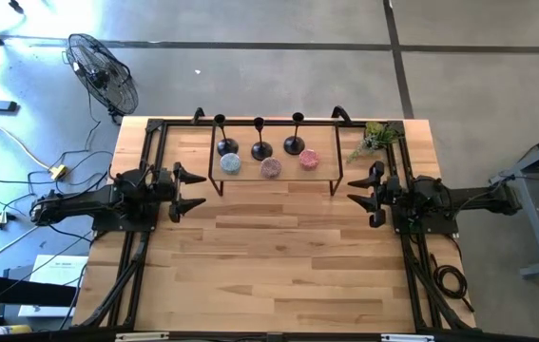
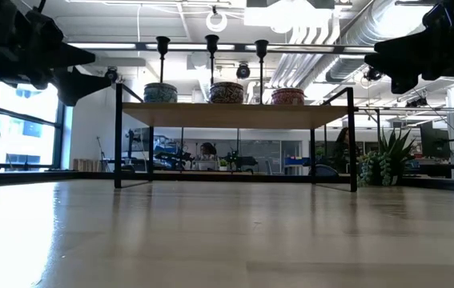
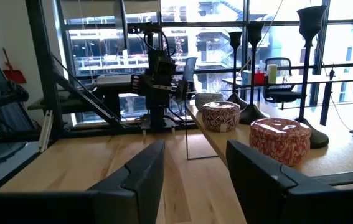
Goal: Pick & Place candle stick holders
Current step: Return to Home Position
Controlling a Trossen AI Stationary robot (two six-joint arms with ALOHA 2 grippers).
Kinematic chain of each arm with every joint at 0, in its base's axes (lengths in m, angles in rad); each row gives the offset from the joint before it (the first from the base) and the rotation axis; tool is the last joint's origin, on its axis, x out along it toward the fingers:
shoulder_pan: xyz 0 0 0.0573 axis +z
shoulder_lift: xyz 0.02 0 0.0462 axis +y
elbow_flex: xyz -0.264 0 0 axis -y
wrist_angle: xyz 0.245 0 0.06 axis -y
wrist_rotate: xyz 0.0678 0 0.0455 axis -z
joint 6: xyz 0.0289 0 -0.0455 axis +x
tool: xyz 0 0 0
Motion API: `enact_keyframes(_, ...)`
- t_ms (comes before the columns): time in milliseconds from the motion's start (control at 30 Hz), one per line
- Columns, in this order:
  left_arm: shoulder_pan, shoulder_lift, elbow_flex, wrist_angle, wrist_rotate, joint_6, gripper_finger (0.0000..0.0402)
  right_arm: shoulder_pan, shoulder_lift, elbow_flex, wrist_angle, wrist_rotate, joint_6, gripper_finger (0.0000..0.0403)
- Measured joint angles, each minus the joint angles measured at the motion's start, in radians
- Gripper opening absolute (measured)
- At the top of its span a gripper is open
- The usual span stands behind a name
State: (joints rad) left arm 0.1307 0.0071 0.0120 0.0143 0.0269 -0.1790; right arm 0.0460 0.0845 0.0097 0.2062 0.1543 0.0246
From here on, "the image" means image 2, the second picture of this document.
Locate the red mosaic tealight holder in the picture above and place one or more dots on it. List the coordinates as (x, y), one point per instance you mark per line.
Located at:
(288, 97)

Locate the green potted succulent plant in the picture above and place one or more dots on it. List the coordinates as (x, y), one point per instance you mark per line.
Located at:
(390, 160)

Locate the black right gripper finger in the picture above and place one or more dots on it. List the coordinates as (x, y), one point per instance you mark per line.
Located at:
(398, 54)
(406, 80)

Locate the black aluminium rig frame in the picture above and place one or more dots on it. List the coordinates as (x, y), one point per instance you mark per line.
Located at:
(140, 46)

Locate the wooden shelf with black frame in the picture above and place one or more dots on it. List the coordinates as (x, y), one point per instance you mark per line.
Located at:
(230, 116)

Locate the black ceiling-mounted camera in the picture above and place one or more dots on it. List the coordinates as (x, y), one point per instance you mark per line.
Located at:
(372, 74)

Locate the teal mosaic tealight holder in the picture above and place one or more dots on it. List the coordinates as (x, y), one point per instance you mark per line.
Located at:
(160, 93)

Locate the black computer monitor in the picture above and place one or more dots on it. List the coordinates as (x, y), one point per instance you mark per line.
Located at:
(435, 140)

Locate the brown mosaic tealight holder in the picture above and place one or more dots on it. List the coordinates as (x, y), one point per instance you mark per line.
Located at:
(226, 93)

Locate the background black robot arm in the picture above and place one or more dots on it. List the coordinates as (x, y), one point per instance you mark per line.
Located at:
(172, 158)
(242, 160)

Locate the silver ventilation duct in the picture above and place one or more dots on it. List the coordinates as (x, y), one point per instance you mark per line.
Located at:
(370, 28)

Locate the stack of wooden blocks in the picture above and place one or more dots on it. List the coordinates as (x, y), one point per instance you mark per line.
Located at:
(85, 165)

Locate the black ceiling spotlight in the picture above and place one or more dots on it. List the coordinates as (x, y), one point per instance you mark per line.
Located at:
(111, 74)
(243, 71)

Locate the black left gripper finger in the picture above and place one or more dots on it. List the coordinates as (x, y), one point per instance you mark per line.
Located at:
(74, 58)
(80, 86)

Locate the person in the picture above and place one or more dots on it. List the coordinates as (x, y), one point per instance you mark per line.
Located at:
(208, 150)
(342, 144)

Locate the tall black candlestick holder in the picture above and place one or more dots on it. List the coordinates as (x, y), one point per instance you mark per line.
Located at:
(211, 40)
(162, 42)
(261, 45)

